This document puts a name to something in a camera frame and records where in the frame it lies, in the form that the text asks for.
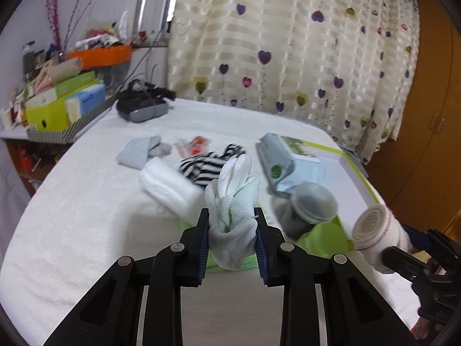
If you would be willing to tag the green file box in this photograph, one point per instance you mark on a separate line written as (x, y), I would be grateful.
(46, 111)

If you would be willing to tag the VR headset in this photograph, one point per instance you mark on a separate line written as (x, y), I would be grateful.
(142, 101)

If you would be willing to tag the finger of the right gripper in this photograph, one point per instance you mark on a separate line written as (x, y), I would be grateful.
(418, 239)
(407, 266)

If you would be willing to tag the wet wipes pack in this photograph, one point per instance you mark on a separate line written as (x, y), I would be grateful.
(288, 162)

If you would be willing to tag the light blue grey sock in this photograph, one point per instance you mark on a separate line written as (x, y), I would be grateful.
(139, 151)

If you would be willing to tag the black white striped sock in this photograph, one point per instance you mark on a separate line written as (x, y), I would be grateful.
(202, 169)

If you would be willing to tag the orange tray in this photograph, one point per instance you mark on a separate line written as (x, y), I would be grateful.
(103, 57)

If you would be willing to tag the right hand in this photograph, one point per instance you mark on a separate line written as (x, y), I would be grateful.
(424, 330)

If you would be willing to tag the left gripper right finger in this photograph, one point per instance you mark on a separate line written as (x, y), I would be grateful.
(324, 299)

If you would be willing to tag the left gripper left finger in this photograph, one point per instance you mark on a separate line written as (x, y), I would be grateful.
(137, 302)

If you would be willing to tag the red snack packet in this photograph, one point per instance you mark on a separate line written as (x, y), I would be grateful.
(196, 146)

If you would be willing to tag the white bandage towel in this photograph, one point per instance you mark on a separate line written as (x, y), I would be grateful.
(375, 230)

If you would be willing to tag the heart pattern curtain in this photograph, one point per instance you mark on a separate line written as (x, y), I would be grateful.
(344, 66)

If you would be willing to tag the white gloves bundle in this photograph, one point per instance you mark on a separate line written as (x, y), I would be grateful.
(231, 199)

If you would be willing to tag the blue tissue pack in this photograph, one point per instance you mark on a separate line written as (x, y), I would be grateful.
(84, 101)

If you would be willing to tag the purple decorative branches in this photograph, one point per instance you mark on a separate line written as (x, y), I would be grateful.
(61, 19)

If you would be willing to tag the yellow-green shallow box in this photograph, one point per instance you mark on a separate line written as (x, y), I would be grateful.
(349, 165)

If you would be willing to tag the green cream jar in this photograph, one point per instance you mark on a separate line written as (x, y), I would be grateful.
(326, 240)

